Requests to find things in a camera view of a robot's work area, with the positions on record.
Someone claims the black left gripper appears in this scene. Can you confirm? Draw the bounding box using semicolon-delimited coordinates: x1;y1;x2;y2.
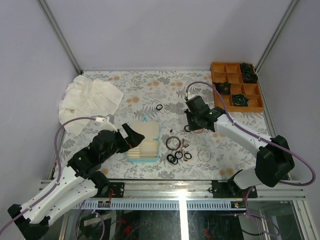
102;124;146;164

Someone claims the orange red bangle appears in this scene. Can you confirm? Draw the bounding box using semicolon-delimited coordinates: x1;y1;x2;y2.
194;128;205;134

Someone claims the black hair tie double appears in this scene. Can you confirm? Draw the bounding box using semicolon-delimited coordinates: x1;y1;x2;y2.
166;154;178;165

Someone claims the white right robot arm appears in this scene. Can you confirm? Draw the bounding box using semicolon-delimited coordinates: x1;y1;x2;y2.
185;95;295;198

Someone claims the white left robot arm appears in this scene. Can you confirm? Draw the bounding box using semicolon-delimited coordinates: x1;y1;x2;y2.
7;123;145;240

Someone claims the teal jewelry box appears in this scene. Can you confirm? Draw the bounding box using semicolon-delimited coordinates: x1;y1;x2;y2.
126;116;160;163

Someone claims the dark purple bangle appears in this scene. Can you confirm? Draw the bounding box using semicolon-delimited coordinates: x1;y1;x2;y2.
165;136;182;151

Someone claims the black orange scrunchie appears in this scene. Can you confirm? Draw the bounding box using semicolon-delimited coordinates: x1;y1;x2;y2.
213;82;231;95

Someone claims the black green scrunchie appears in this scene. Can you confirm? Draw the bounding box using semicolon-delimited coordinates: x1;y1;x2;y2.
231;93;249;107

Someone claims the floral table mat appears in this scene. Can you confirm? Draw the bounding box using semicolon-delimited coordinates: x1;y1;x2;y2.
83;71;256;180

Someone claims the thin silver bangle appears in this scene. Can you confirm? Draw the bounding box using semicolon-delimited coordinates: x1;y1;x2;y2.
197;149;213;163

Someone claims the wooden compartment tray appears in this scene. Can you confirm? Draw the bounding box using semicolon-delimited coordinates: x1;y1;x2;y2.
210;62;264;113

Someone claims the white crumpled cloth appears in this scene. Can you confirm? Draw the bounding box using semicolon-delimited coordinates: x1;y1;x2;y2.
58;75;124;124

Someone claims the black scrunchie top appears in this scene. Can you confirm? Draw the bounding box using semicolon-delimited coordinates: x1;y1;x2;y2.
240;62;255;74

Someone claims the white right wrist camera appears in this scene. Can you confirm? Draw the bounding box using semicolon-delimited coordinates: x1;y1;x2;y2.
185;93;199;101

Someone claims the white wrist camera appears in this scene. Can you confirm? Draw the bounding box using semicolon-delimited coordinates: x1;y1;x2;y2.
95;114;117;132
185;93;199;101

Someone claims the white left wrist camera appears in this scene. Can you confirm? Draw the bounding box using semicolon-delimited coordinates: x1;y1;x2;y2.
95;114;117;132

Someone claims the aluminium rail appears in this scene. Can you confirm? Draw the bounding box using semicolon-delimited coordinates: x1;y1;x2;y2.
37;178;307;201

